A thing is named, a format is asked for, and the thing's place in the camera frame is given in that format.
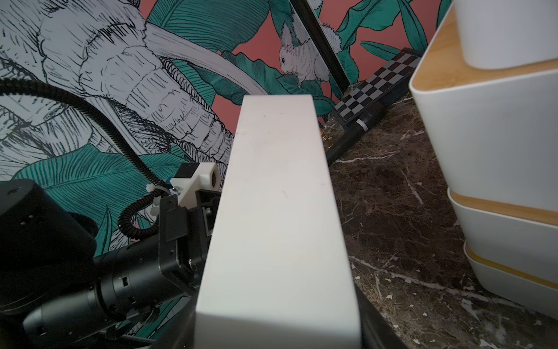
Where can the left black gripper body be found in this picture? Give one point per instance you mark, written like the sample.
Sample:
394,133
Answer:
184,236

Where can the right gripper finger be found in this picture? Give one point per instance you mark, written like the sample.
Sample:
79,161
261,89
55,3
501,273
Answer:
376,333

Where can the grey lid tissue box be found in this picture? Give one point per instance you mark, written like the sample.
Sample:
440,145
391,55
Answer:
506,34
277,274

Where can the large bamboo lid tissue box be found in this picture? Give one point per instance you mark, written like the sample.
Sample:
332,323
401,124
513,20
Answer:
511,237

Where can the yellow lid tissue box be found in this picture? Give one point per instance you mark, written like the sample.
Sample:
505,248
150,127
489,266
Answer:
530,291

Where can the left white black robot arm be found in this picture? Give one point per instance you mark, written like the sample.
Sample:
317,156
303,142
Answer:
56,293

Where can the black microphone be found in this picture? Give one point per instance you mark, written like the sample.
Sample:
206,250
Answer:
367,120

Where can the black white chessboard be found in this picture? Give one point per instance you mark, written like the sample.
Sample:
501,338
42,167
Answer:
386,86

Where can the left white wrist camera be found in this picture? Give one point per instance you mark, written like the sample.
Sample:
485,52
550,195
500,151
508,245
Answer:
191,177

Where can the left black frame post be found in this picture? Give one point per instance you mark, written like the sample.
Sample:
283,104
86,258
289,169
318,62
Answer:
312,25

